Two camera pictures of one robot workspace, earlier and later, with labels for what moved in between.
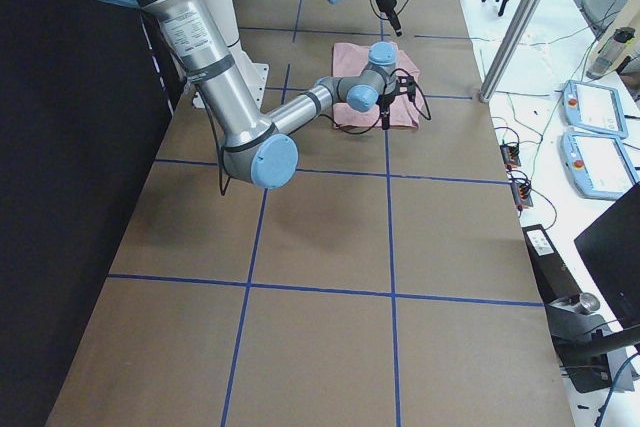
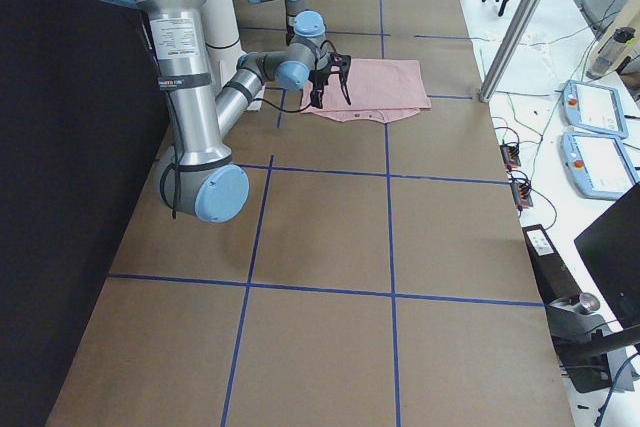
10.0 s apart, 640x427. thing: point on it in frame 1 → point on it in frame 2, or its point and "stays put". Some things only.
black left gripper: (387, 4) → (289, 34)
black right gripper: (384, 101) → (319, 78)
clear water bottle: (608, 52) stays put
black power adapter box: (553, 275) stays put
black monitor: (610, 248) stays put
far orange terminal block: (510, 154) stays put
